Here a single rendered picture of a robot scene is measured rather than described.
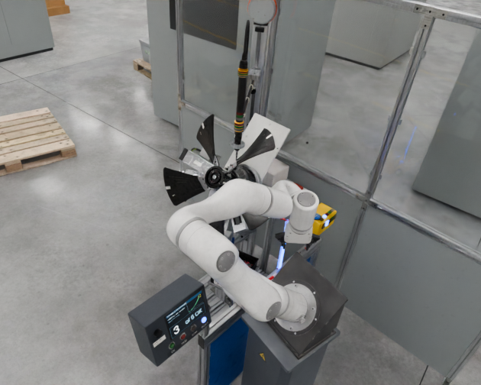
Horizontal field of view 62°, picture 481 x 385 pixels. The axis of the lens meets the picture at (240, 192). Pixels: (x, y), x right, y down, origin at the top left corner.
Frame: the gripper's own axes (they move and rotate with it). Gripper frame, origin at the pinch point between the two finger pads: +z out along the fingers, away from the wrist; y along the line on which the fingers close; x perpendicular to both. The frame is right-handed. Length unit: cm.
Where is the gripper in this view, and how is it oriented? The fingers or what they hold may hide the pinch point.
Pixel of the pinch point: (295, 245)
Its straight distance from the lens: 158.8
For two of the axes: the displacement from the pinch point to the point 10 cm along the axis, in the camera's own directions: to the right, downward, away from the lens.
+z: 0.0, 5.9, 8.1
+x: -0.6, 8.0, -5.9
